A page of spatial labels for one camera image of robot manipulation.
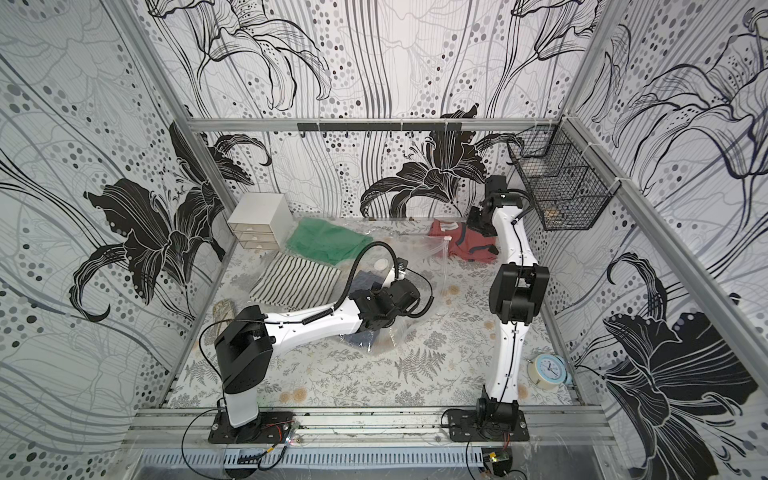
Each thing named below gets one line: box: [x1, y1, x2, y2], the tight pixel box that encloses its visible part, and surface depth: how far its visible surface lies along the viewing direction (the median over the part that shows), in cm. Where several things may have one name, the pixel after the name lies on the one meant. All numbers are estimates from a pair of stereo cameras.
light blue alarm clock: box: [529, 354, 572, 390], surface depth 79 cm
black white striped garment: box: [249, 252, 342, 310], surface depth 101 cm
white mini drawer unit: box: [227, 192, 294, 250], surface depth 107 cm
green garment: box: [286, 217, 374, 266], surface depth 110 cm
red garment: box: [428, 219, 499, 263], surface depth 109 cm
